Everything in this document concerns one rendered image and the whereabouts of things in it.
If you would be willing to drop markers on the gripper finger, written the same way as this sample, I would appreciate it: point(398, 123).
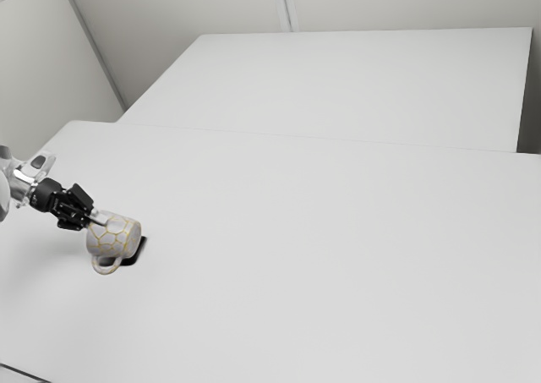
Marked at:
point(72, 220)
point(81, 198)

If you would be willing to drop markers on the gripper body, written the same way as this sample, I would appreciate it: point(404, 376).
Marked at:
point(45, 196)

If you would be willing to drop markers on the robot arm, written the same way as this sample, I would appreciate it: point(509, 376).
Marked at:
point(17, 176)

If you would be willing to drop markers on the white mug with gold cracks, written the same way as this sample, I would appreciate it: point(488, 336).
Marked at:
point(113, 241)

